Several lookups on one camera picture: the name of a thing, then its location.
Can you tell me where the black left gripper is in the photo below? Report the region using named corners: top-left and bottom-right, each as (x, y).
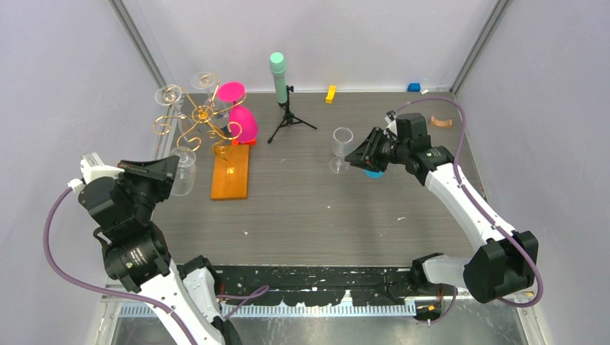
top-left (114, 154), bottom-right (178, 219)

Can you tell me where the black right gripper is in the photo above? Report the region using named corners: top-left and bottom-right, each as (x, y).
top-left (345, 127), bottom-right (410, 173)

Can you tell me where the blue wine glass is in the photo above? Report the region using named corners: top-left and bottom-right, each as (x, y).
top-left (363, 170), bottom-right (384, 179)

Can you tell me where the clear wine glass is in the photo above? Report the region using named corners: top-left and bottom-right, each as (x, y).
top-left (155, 84), bottom-right (186, 119)
top-left (329, 127), bottom-right (354, 174)
top-left (170, 147), bottom-right (196, 196)
top-left (191, 72), bottom-right (219, 112)

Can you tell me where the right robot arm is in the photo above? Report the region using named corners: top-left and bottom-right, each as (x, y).
top-left (345, 113), bottom-right (540, 303)

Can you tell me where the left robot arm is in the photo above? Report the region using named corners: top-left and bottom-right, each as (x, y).
top-left (75, 152), bottom-right (242, 344)

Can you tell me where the orange wooden rack base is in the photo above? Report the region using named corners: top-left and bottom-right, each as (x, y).
top-left (210, 144), bottom-right (250, 201)

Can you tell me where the pink wine glass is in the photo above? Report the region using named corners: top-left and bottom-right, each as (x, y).
top-left (217, 81), bottom-right (258, 142)

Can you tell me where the orange toy block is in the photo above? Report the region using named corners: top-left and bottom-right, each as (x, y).
top-left (231, 139), bottom-right (257, 146)

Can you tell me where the yellow toy block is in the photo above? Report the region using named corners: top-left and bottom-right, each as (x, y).
top-left (324, 85), bottom-right (336, 104)

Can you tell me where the tan wooden arch block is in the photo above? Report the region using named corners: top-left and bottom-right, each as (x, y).
top-left (430, 116), bottom-right (452, 128)

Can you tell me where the small blue block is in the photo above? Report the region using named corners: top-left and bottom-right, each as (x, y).
top-left (407, 83), bottom-right (422, 93)

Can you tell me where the black mini tripod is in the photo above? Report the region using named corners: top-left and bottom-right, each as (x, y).
top-left (267, 86), bottom-right (318, 144)

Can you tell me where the mint green microphone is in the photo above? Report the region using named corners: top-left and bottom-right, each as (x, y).
top-left (269, 52), bottom-right (288, 106)

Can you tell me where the gold wire glass rack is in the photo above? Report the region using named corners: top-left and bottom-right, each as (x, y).
top-left (152, 84), bottom-right (233, 157)

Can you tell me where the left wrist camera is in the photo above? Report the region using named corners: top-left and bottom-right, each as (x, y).
top-left (68, 152), bottom-right (124, 194)

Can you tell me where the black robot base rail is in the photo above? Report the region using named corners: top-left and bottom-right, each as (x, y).
top-left (102, 264), bottom-right (478, 329)

